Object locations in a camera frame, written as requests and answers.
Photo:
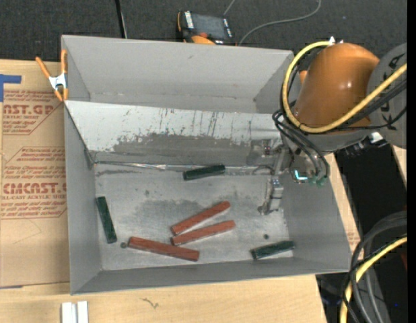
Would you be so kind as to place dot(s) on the red-brown flat block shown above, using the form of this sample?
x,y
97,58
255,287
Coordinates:
x,y
163,248
203,233
200,218

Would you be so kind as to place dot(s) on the grey metal bin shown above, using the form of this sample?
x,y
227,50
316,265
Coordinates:
x,y
194,194

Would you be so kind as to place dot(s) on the brown cardboard board red print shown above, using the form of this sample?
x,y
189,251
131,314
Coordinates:
x,y
33,241

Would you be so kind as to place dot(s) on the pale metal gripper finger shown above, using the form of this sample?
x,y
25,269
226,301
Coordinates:
x,y
262,158
277,192

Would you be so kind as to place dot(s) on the dark green flat block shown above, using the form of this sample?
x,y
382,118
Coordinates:
x,y
106,220
204,172
272,250

